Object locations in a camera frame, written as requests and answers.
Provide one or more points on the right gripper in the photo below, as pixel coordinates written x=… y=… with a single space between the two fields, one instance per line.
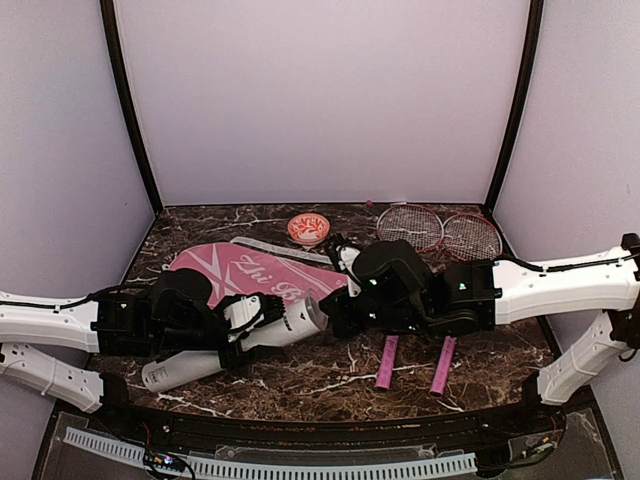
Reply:
x=343 y=326

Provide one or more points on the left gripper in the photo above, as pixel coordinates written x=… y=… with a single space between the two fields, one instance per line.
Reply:
x=234 y=358

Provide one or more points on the white shuttlecock tube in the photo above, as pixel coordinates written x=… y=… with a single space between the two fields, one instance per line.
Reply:
x=188 y=366

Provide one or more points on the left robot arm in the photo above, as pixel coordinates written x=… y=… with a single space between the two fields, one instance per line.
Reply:
x=115 y=321

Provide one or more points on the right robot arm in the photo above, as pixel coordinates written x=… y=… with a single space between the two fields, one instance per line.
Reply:
x=480 y=295

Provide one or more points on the left red badminton racket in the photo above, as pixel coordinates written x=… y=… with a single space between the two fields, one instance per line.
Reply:
x=421 y=228

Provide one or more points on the red badminton racket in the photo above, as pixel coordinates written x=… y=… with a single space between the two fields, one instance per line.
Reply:
x=466 y=237
x=421 y=228

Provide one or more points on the right red badminton racket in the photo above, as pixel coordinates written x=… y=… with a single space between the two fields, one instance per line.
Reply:
x=466 y=237

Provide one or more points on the pink racket bag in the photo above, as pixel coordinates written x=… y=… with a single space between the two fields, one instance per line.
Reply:
x=233 y=269

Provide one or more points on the red white patterned bowl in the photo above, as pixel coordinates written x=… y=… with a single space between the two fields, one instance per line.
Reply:
x=308 y=229

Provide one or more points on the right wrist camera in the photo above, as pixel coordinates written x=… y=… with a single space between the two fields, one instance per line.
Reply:
x=342 y=255

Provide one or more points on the white cable tray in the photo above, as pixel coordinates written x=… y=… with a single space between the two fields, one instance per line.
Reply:
x=266 y=464

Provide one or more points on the left black frame post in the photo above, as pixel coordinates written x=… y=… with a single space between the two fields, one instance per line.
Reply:
x=126 y=101

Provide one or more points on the black frame post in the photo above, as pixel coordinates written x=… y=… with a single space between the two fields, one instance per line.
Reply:
x=521 y=89
x=126 y=101

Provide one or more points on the right black frame post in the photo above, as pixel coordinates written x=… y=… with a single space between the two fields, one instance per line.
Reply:
x=521 y=89

